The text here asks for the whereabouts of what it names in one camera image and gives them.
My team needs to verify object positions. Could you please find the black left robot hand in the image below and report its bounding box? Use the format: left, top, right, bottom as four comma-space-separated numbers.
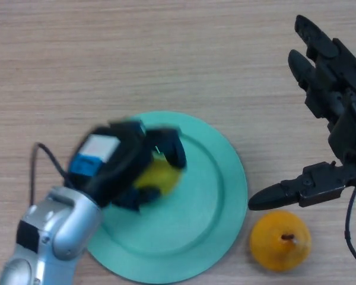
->
65, 118, 187, 213

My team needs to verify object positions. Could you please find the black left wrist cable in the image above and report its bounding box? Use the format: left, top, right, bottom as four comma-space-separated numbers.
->
29, 143, 75, 205

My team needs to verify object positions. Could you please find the yellow starfruit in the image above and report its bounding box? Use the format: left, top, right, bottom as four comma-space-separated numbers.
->
135, 154, 183, 197

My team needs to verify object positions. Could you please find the green round plate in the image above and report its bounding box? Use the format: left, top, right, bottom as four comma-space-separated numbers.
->
87, 110, 249, 284

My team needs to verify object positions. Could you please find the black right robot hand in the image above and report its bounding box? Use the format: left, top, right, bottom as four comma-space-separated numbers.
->
247, 14, 356, 211

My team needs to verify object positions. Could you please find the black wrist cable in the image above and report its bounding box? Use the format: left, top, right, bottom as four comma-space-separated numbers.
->
29, 143, 75, 205
344, 188, 356, 273

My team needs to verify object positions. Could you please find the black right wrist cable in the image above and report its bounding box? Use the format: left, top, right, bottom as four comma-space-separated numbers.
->
344, 188, 356, 273

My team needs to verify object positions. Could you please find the orange-yellow pear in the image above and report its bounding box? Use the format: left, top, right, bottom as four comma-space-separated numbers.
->
249, 210, 312, 273

